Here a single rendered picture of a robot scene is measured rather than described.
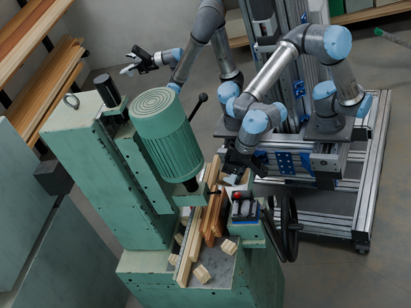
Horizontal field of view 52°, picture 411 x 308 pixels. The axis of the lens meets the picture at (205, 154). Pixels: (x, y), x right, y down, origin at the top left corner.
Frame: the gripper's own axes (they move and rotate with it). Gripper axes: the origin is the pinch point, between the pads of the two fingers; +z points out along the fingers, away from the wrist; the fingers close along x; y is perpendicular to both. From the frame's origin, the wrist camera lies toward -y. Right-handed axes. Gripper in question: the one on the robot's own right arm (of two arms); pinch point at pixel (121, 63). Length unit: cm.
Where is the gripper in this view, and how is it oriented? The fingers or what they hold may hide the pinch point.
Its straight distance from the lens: 239.0
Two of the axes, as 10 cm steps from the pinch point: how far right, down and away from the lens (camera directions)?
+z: -9.4, 1.2, 3.1
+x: 1.0, -7.8, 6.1
